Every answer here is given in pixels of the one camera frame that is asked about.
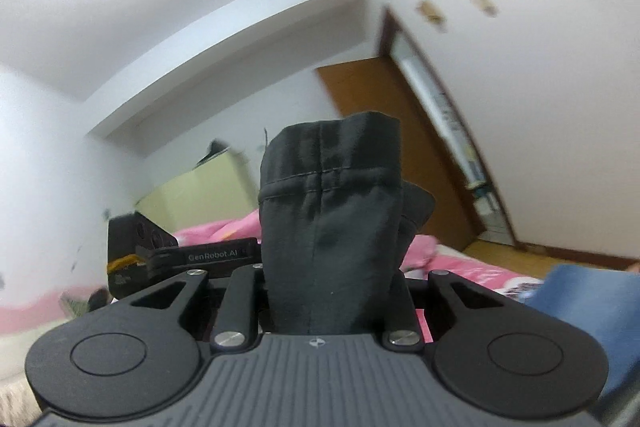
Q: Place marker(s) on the dark grey garment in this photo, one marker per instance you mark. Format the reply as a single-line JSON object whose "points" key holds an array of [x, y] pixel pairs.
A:
{"points": [[330, 217]]}

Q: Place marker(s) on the pink floral plush blanket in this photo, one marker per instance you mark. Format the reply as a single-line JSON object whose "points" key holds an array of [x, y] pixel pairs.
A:
{"points": [[475, 269]]}

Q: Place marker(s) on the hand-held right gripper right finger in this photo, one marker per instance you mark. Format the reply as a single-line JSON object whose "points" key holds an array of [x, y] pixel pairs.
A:
{"points": [[400, 307]]}

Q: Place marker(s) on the brown wooden door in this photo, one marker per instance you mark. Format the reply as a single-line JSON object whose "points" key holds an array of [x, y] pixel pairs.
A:
{"points": [[450, 117]]}

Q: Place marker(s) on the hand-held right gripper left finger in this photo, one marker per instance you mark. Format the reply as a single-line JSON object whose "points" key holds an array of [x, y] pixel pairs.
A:
{"points": [[245, 287]]}

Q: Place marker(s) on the blue cloth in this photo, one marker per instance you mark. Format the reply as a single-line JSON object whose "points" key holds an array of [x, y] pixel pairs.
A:
{"points": [[595, 322]]}

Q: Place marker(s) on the pale yellow cabinet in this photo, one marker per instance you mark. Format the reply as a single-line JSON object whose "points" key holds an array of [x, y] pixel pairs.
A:
{"points": [[200, 192]]}

